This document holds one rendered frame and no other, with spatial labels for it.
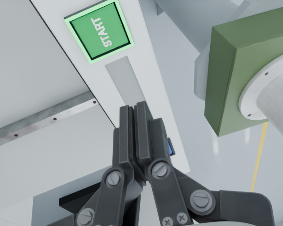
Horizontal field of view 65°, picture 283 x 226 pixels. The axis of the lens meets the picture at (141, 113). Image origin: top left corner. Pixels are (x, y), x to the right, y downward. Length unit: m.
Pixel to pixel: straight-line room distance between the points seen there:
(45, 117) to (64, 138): 0.11
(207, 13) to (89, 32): 0.48
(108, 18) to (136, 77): 0.09
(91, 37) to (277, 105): 0.36
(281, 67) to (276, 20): 0.09
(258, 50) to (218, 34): 0.07
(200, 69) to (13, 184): 0.58
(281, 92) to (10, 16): 0.47
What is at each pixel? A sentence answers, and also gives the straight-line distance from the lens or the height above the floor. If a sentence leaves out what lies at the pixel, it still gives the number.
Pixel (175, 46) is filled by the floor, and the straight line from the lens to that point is 1.49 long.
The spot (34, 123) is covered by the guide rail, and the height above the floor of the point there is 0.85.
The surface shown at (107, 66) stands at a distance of 0.28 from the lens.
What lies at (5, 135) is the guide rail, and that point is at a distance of 0.53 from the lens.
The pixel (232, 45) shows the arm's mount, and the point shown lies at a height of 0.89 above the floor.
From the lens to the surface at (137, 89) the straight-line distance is 0.32.
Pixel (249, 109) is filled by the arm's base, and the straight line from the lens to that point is 0.55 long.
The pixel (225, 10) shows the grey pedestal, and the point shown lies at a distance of 0.67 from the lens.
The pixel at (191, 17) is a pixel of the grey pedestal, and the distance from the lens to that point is 0.73.
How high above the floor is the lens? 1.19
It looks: 43 degrees down
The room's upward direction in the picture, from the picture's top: 160 degrees clockwise
